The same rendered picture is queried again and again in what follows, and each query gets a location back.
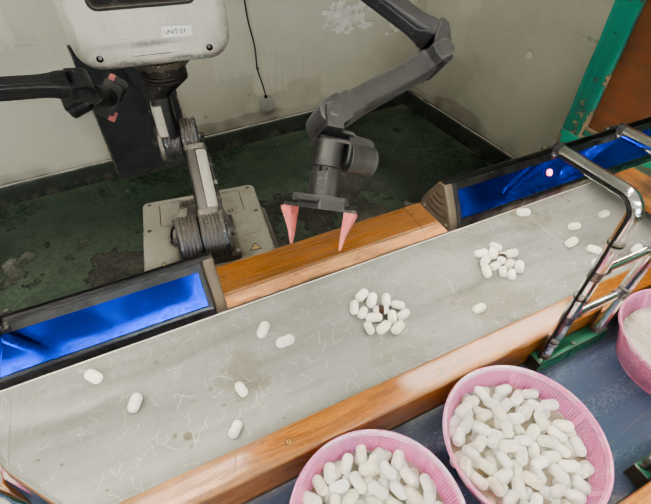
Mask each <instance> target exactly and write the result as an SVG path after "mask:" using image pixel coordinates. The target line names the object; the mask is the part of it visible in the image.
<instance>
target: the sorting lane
mask: <svg viewBox="0 0 651 504"><path fill-rule="evenodd" d="M521 208H528V209H529V210H530V211H531V213H530V215H529V216H518V215H517V214H516V211H517V210H518V209H521ZM603 210H608V211H609V212H610V214H609V216H607V217H604V218H600V217H599V216H598V214H599V212H601V211H603ZM624 214H625V204H623V203H621V202H620V201H618V200H617V199H615V198H614V197H612V196H610V195H609V194H607V193H606V192H604V191H603V190H601V189H599V188H598V187H596V186H595V185H593V184H592V183H591V182H590V183H588V184H585V185H582V186H579V187H576V188H573V189H571V190H568V191H565V192H562V193H559V194H556V195H554V196H551V197H548V198H545V199H542V200H539V201H537V202H534V203H531V204H528V205H525V206H523V207H520V208H517V209H514V210H511V211H508V212H506V213H503V214H500V215H497V216H494V217H491V218H489V219H486V220H483V221H480V222H477V223H474V224H472V225H469V226H466V227H463V228H460V229H457V230H454V231H451V232H449V233H446V234H443V235H440V236H437V237H434V238H432V239H429V240H426V241H423V242H420V243H417V244H415V245H412V246H409V247H406V248H403V249H400V250H398V251H395V252H392V253H389V254H386V255H383V256H381V257H378V258H375V259H372V260H369V261H366V262H364V263H361V264H358V265H355V266H352V267H349V268H347V269H344V270H341V271H338V272H335V273H332V274H330V275H327V276H324V277H321V278H318V279H315V280H313V281H310V282H307V283H304V284H301V285H298V286H296V287H293V288H290V289H287V290H284V291H281V292H279V293H276V294H273V295H270V296H267V297H264V298H262V299H259V300H256V301H253V302H250V303H247V304H245V305H242V306H239V307H236V308H233V309H230V310H228V311H225V312H222V313H219V314H216V315H214V316H211V317H208V318H205V319H203V320H200V321H197V322H194V323H191V324H188V325H186V326H183V327H180V328H177V329H174V330H171V331H169V332H166V333H163V334H160V335H157V336H154V337H152V338H149V339H146V340H143V341H140V342H137V343H135V344H132V345H129V346H126V347H123V348H120V349H118V350H115V351H112V352H109V353H106V354H103V355H101V356H98V357H95V358H92V359H89V360H86V361H84V362H81V363H78V364H75V365H72V366H69V367H67V368H64V369H61V370H58V371H55V372H52V373H50V374H47V375H44V376H41V377H38V378H35V379H33V380H30V381H27V382H24V383H21V384H18V385H16V386H13V387H10V388H7V389H4V390H1V391H0V451H1V453H2V456H3V458H4V459H5V461H6V462H7V463H8V464H10V465H11V466H12V467H14V468H15V469H16V470H18V471H19V472H21V473H22V474H23V475H25V476H26V477H28V478H29V479H30V480H32V481H33V482H34V483H36V484H37V485H39V486H40V487H41V488H43V489H44V490H46V491H47V492H48V493H50V494H51V495H52V496H54V497H55V498H57V499H58V500H59V501H61V502H62V503H64V504H118V503H120V502H122V501H124V500H126V499H129V498H131V497H133V496H135V495H137V494H139V493H142V492H144V491H146V490H148V489H150V488H153V487H155V486H157V485H159V484H161V483H163V482H166V481H168V480H170V479H172V478H174V477H177V476H179V475H181V474H183V473H185V472H187V471H190V470H192V469H194V468H196V467H198V466H201V465H203V464H205V463H207V462H209V461H211V460H214V459H216V458H218V457H220V456H222V455H225V454H227V453H229V452H231V451H233V450H235V449H238V448H240V447H242V446H244V445H246V444H249V443H251V442H253V441H255V440H257V439H260V438H262V437H264V436H266V435H268V434H270V433H273V432H275V431H277V430H279V429H281V428H284V427H286V426H288V425H290V424H292V423H294V422H297V421H299V420H301V419H303V418H305V417H308V416H310V415H312V414H314V413H316V412H318V411H321V410H323V409H325V408H327V407H329V406H332V405H334V404H336V403H338V402H340V401H342V400H345V399H347V398H349V397H351V396H353V395H356V394H358V393H360V392H362V391H364V390H366V389H369V388H371V387H373V386H375V385H377V384H380V383H382V382H384V381H386V380H388V379H391V378H393V377H395V376H397V375H399V374H401V373H404V372H406V371H408V370H410V369H412V368H415V367H417V366H419V365H421V364H423V363H425V362H428V361H430V360H432V359H434V358H436V357H439V356H441V355H443V354H445V353H447V352H449V351H452V350H454V349H456V348H458V347H460V346H463V345H465V344H467V343H469V342H471V341H473V340H476V339H478V338H480V337H482V336H484V335H487V334H489V333H491V332H493V331H495V330H497V329H500V328H502V327H504V326H506V325H508V324H511V323H513V322H515V321H517V320H519V319H521V318H524V317H526V316H528V315H530V314H532V313H535V312H537V311H539V310H541V309H543V308H546V307H548V306H550V305H552V304H554V303H556V302H559V301H561V300H563V299H565V298H567V297H570V296H572V295H573V294H575V293H574V292H575V291H577V289H578V287H579V286H580V284H581V283H582V281H583V279H584V278H585V276H586V275H587V273H588V271H589V270H590V268H591V267H592V264H591V261H592V260H593V259H594V258H597V257H598V255H599V254H595V253H592V252H589V251H587V246H588V245H594V246H598V247H600V248H601V249H603V248H604V246H605V244H606V243H607V242H606V241H607V239H608V238H609V237H610V236H611V235H612V233H613V232H614V230H615V228H616V227H617V225H618V224H619V222H620V220H621V219H622V217H623V216H624ZM576 222H578V223H580V224H581V228H580V229H577V230H570V229H568V225H569V224H570V223H576ZM571 237H577V238H578V243H577V244H576V245H574V246H573V247H567V246H566V245H565V242H566V240H568V239H569V238H571ZM608 240H609V239H608ZM491 242H495V243H497V244H500V245H501V246H502V250H501V251H498V254H499V253H500V252H506V251H507V250H511V249H517V250H518V251H519V254H518V256H516V257H511V258H507V260H508V259H513V260H514V262H516V261H517V260H522V261H523V262H524V271H523V273H520V274H518V273H516V278H515V280H509V279H508V275H507V277H505V278H502V277H500V275H499V268H498V269H496V270H495V271H492V270H491V272H492V276H491V277H490V278H485V277H484V276H483V275H482V270H481V267H482V266H481V265H480V260H481V259H482V257H480V258H477V257H475V255H474V252H475V251H476V250H478V249H483V248H485V249H487V250H488V252H489V249H490V247H489V244H490V243H491ZM507 260H506V261H507ZM363 288H365V289H367V290H368V291H369V293H372V292H374V293H376V294H377V296H378V298H377V302H376V305H382V295H383V294H384V293H388V294H389V295H390V297H391V302H392V301H393V300H397V301H402V302H404V303H405V308H406V309H408V310H409V311H410V315H409V316H408V317H407V318H405V319H404V320H402V321H403V322H404V323H405V327H404V329H403V330H402V331H401V332H400V333H399V334H398V335H394V334H393V333H392V332H391V328H392V326H393V325H394V324H391V327H390V329H389V330H388V331H386V332H385V333H384V334H378V333H377V331H376V328H377V326H378V325H379V324H380V323H382V322H383V321H385V320H388V313H387V314H381V315H382V320H381V321H380V322H372V323H371V324H372V326H373V327H374V329H375V332H374V333H373V334H372V335H369V334H368V333H367V332H366V330H365V328H364V323H365V322H366V319H365V318H364V319H359V318H358V316H357V314H358V313H357V314H351V313H350V302H351V301H352V300H356V298H355V296H356V294H357V293H358V292H359V291H360V290H361V289H363ZM479 303H484V304H485V305H486V310H485V311H483V312H481V313H479V314H475V313H473V311H472V308H473V306H475V305H477V304H479ZM405 308H404V309H405ZM263 321H267V322H268V323H269V324H270V328H269V330H268V332H267V335H266V336H265V337H264V338H259V337H258V336H257V334H256V332H257V329H258V327H259V325H260V323H261V322H263ZM287 334H291V335H293V336H294V343H293V344H291V345H289V346H286V347H284V348H278V347H277V346H276V340H277V339H278V338H280V337H283V336H285V335H287ZM88 369H94V370H96V371H98V372H100V373H102V375H103V380H102V382H100V383H98V384H94V383H92V382H90V381H88V380H86V379H85V378H84V373H85V371H86V370H88ZM237 382H242V383H243V384H244V385H245V387H246V388H247V389H248V394H247V396H245V397H241V396H240V395H239V394H238V393H237V391H236V390H235V388H234V386H235V384H236V383H237ZM134 393H140V394H141V395H142V397H143V400H142V402H141V405H140V408H139V410H138V411H137V412H136V413H130V412H129V411H128V409H127V406H128V404H129V401H130V398H131V396H132V395H133V394H134ZM235 420H240V421H241V422H242V424H243V426H242V429H241V431H240V433H239V435H238V437H237V438H235V439H231V438H230V437H229V435H228V432H229V430H230V428H231V426H232V424H233V422H234V421H235Z"/></svg>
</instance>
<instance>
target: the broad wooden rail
mask: <svg viewBox="0 0 651 504"><path fill-rule="evenodd" d="M341 228H342V227H341ZM341 228H338V229H335V230H332V231H329V232H326V233H322V234H319V235H316V236H313V237H310V238H307V239H304V240H300V241H297V242H294V243H292V244H288V245H285V246H282V247H279V248H275V249H272V250H270V251H268V252H265V253H260V254H257V255H253V256H250V257H247V258H244V259H241V260H238V261H235V262H231V263H228V264H225V265H222V266H219V267H216V269H217V274H218V276H219V280H220V283H221V285H222V286H221V287H222V290H223V292H224V296H225V299H226V303H227V307H228V309H227V311H228V310H230V309H233V308H236V307H239V306H242V305H245V304H247V303H250V302H253V301H256V300H259V299H262V298H264V297H267V296H270V295H273V294H276V293H279V292H281V291H284V290H287V289H290V288H293V287H296V286H298V285H301V284H304V283H307V282H310V281H313V280H315V279H318V278H321V277H324V276H327V275H330V274H332V273H335V272H338V271H341V270H344V269H347V268H349V267H352V266H355V265H358V264H361V263H364V262H366V261H369V260H372V259H375V258H378V257H381V256H383V255H386V254H389V253H392V252H395V251H398V250H400V249H403V248H406V247H409V246H412V245H415V244H417V243H420V242H423V241H426V240H429V239H432V238H434V237H437V236H440V235H443V234H446V233H449V231H447V230H446V229H445V228H444V227H443V226H442V225H441V224H440V223H439V222H438V221H437V220H436V219H435V218H434V217H433V216H432V215H431V214H429V213H428V212H427V211H426V210H425V209H424V208H423V207H422V205H421V202H420V203H416V204H413V205H410V206H407V207H404V208H401V209H398V210H395V211H391V212H388V213H385V214H382V215H379V216H376V217H373V218H369V219H366V220H363V221H360V222H357V223H354V224H353V225H352V227H351V229H350V230H349V232H348V234H347V236H346V238H345V241H344V244H343V247H342V249H341V250H340V251H339V241H340V234H341Z"/></svg>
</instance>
